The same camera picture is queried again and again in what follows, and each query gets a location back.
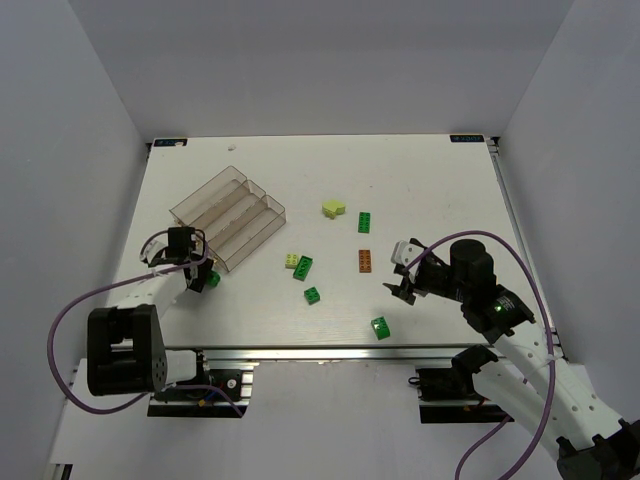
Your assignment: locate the orange 2x4 lego plate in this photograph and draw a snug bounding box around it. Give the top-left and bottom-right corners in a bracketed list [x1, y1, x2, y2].
[358, 249, 372, 273]

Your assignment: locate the green lego with eyes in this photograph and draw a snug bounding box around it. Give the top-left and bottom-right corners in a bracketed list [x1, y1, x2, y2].
[370, 317, 391, 341]

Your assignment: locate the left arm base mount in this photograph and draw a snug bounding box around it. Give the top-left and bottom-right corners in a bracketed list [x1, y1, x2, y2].
[147, 350, 256, 419]

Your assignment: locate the green 2x2 lego brick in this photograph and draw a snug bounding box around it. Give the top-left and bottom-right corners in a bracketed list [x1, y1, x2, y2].
[303, 287, 321, 305]

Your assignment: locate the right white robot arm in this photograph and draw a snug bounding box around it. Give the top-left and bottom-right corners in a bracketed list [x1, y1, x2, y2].
[388, 231, 639, 479]

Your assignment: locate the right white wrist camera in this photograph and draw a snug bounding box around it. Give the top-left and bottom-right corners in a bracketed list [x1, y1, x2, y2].
[391, 240, 425, 267]

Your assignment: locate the green 2x4 lego plate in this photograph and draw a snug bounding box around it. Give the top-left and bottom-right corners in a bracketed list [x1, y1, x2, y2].
[357, 211, 371, 234]

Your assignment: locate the clear compartment organizer tray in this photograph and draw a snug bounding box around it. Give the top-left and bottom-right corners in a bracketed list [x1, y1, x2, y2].
[170, 166, 286, 273]

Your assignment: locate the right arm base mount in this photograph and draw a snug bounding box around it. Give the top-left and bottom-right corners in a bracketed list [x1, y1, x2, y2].
[408, 345, 512, 424]

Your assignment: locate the light yellow 2x2 lego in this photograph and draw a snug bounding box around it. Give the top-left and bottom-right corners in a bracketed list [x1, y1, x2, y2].
[285, 253, 300, 269]

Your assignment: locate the upturned green 2x4 lego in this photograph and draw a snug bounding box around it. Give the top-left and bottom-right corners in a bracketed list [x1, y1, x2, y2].
[293, 256, 313, 281]

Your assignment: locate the aluminium table edge rail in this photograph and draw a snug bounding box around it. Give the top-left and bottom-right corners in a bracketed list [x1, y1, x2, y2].
[485, 137, 567, 359]

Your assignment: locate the light yellow-green curved lego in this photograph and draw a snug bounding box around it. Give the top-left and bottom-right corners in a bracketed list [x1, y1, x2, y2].
[321, 200, 346, 219]

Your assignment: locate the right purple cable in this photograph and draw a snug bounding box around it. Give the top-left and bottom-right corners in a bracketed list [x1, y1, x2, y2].
[399, 229, 557, 480]

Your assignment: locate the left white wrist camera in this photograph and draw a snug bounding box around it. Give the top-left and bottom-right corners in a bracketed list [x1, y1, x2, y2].
[139, 239, 166, 267]

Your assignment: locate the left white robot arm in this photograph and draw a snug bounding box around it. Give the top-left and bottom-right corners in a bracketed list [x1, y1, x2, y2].
[87, 227, 213, 396]

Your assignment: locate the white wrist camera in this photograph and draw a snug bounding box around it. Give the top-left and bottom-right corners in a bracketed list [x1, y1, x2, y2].
[391, 240, 425, 267]
[139, 239, 166, 267]

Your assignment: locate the green lego with printed face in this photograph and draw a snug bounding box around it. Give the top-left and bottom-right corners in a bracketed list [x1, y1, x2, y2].
[206, 270, 221, 288]

